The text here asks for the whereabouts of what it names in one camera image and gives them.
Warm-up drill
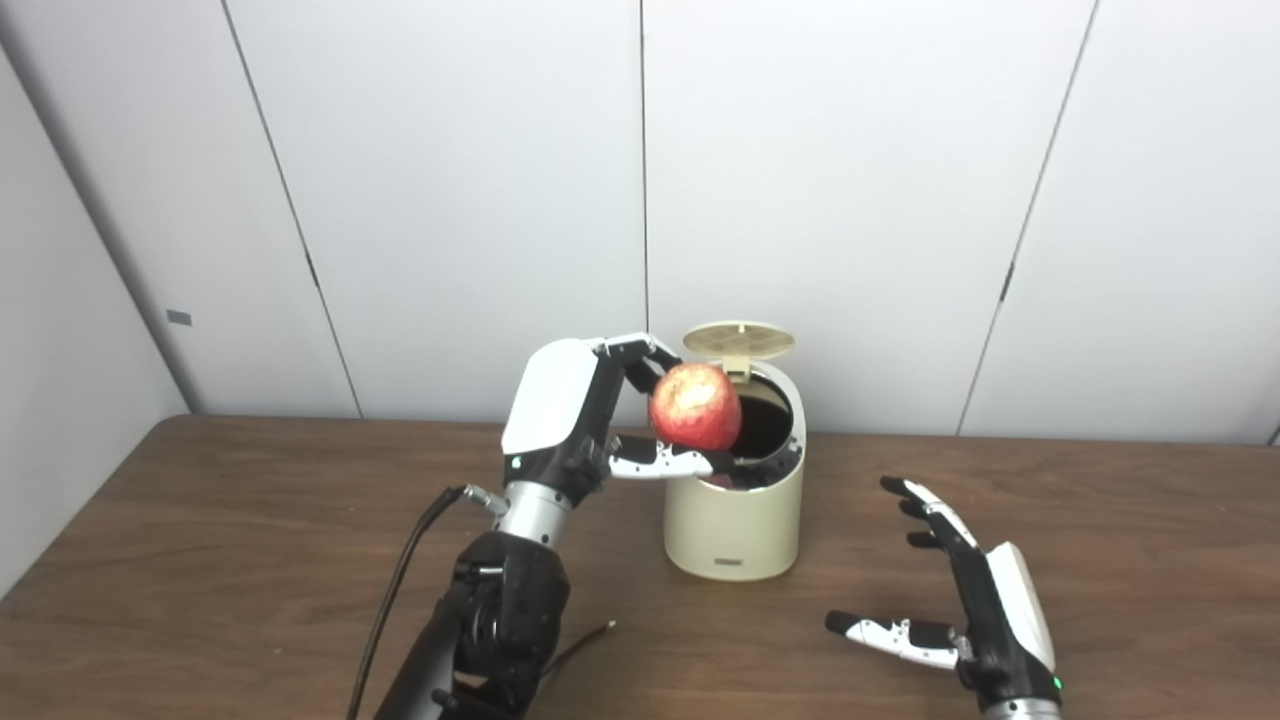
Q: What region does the thin brown loose wire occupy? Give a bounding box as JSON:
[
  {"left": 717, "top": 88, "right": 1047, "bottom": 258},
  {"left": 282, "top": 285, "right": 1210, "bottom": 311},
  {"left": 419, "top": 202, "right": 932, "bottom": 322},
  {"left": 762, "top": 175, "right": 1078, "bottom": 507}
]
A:
[{"left": 540, "top": 620, "right": 617, "bottom": 691}]

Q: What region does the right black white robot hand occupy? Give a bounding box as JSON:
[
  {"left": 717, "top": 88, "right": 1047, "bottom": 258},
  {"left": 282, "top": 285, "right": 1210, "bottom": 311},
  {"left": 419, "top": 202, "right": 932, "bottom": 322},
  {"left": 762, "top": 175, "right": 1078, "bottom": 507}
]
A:
[{"left": 825, "top": 476, "right": 1061, "bottom": 713}]

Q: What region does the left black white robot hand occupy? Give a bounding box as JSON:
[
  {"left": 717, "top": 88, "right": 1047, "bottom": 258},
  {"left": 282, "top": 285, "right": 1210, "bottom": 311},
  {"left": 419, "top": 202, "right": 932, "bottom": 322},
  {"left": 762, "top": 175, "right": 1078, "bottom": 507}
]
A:
[{"left": 500, "top": 333, "right": 741, "bottom": 506}]

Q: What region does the round cream bin lid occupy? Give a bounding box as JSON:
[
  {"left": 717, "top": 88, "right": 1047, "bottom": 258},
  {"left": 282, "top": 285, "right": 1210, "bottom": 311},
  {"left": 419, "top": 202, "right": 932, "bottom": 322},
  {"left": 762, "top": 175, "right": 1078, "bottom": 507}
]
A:
[{"left": 682, "top": 321, "right": 797, "bottom": 383}]

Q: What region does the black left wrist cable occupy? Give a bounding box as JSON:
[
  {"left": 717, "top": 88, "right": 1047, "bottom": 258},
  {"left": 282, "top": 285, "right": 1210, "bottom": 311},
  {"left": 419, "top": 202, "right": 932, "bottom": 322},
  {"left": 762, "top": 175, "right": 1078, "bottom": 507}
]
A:
[{"left": 345, "top": 484, "right": 509, "bottom": 720}]

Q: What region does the cream-colored bin body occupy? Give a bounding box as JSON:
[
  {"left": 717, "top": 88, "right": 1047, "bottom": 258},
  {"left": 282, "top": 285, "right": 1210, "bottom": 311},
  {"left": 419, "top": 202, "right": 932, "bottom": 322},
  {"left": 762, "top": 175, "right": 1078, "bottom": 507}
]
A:
[{"left": 663, "top": 360, "right": 807, "bottom": 582}]

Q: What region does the red apple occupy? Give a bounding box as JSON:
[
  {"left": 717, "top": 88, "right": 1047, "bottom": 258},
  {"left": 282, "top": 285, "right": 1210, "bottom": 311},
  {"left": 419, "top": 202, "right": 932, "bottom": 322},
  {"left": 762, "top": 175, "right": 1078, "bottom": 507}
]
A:
[{"left": 648, "top": 362, "right": 743, "bottom": 453}]

